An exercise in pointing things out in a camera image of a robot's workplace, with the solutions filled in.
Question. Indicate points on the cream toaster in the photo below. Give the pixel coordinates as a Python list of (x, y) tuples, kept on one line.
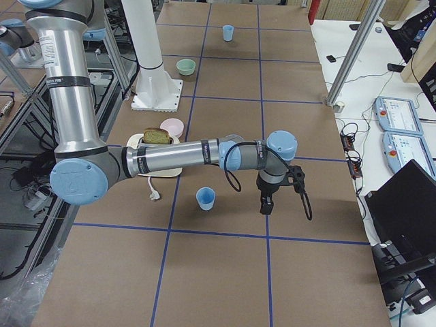
[(136, 141)]

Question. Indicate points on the orange black adapter box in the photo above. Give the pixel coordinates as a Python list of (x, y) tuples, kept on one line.
[(348, 142)]

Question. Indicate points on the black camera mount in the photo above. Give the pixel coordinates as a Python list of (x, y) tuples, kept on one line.
[(295, 176)]

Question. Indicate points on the upper teach pendant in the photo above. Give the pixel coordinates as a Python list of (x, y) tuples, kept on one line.
[(397, 115)]

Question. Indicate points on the green bowl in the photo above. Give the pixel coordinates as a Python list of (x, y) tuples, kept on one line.
[(186, 67)]

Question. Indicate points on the white pedestal column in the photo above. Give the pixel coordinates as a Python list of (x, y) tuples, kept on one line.
[(155, 89)]

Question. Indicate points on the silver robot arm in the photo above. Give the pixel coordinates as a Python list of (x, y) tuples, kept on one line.
[(86, 168), (15, 36)]

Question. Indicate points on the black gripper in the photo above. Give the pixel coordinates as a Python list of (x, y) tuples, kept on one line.
[(265, 189)]

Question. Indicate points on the black phone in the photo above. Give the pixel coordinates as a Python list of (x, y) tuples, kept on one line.
[(395, 67)]

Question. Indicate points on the light blue cup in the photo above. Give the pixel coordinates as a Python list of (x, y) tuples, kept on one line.
[(228, 31), (205, 197)]

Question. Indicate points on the black laptop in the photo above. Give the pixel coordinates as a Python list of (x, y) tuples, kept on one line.
[(405, 207)]

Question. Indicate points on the small black device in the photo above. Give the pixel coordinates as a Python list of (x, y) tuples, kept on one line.
[(331, 58)]

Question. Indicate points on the white toaster plug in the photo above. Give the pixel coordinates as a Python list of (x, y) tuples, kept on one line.
[(154, 194)]

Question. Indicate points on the pink bowl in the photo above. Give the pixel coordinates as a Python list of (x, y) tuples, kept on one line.
[(173, 126)]

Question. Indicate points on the teach pendant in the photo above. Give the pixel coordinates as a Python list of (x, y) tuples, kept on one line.
[(397, 115), (399, 149)]

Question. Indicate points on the bread slice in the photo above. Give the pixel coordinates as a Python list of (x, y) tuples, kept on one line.
[(154, 135)]

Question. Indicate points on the lower teach pendant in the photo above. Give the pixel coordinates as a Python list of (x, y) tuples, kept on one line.
[(399, 149)]

